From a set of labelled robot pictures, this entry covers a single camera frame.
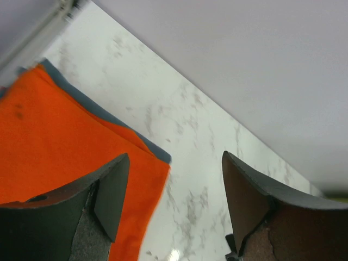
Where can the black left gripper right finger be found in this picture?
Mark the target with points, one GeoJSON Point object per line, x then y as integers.
{"type": "Point", "coordinates": [272, 221]}

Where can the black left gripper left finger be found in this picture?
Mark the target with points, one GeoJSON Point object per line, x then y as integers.
{"type": "Point", "coordinates": [77, 221]}

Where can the orange t-shirt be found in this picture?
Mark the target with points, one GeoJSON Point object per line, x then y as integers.
{"type": "Point", "coordinates": [21, 181]}

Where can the olive green plastic bin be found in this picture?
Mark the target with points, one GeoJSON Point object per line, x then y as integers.
{"type": "Point", "coordinates": [339, 196]}

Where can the folded grey-blue t-shirt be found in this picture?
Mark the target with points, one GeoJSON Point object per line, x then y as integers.
{"type": "Point", "coordinates": [108, 114]}

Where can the left aluminium frame post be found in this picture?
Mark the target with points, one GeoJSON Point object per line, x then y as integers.
{"type": "Point", "coordinates": [27, 28]}

